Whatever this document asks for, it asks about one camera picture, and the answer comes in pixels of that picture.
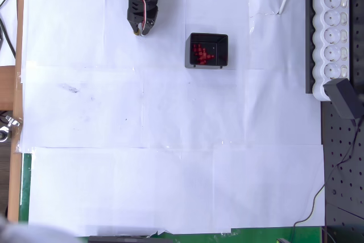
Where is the black pegboard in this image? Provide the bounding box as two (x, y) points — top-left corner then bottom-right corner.
(320, 0), (364, 243)

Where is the black power adapter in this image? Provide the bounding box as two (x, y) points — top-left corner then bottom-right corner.
(323, 77), (361, 121)

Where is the blurred grey object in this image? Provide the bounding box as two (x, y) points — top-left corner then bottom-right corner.
(0, 213), (79, 243)

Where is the flat black device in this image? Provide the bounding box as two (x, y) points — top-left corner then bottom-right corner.
(87, 235), (174, 243)

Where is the green cutting mat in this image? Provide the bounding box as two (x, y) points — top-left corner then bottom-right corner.
(18, 153), (325, 243)

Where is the black square bin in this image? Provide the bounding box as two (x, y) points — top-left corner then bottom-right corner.
(184, 32), (229, 69)

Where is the thin black adapter cable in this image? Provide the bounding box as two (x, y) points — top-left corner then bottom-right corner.
(290, 117), (361, 243)

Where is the dark ribbed panel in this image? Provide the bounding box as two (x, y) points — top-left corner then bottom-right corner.
(0, 140), (14, 215)

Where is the silver metal clamp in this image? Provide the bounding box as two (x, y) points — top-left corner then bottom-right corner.
(4, 114), (22, 127)

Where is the round metal knob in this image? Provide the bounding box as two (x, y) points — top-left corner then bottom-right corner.
(0, 125), (10, 143)

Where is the brown wooden board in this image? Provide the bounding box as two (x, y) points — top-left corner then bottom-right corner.
(0, 0), (26, 223)

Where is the white paper table cover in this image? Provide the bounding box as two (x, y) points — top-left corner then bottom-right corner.
(18, 0), (326, 238)

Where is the black shelf rail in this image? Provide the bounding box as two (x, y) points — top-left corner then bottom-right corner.
(305, 0), (316, 94)

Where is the white power strip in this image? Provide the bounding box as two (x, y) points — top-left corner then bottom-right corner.
(312, 0), (350, 102)

